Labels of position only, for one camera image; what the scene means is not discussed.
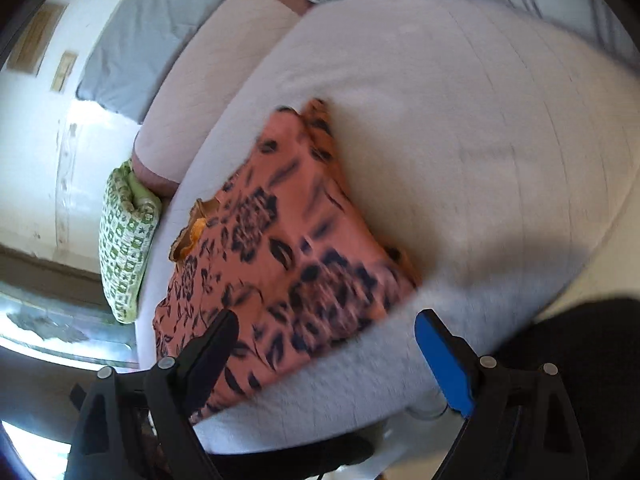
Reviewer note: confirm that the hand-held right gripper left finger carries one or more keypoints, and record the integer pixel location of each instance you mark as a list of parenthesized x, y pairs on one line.
[(210, 360)]

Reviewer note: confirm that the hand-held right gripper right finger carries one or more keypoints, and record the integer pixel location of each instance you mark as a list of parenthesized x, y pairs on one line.
[(445, 365)]

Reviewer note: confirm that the orange floral blouse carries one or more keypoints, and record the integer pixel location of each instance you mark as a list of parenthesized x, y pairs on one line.
[(290, 240)]

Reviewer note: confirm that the green checkered pillow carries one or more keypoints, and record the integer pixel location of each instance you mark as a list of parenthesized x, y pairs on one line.
[(125, 245)]

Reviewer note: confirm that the bed with pale pink sheet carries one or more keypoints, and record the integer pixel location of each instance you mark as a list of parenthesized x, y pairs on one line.
[(450, 135)]

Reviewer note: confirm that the pink bolster cushion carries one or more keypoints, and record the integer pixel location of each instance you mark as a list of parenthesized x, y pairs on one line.
[(210, 90)]

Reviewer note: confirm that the grey-blue pillow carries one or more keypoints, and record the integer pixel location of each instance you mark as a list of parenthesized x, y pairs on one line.
[(145, 45)]

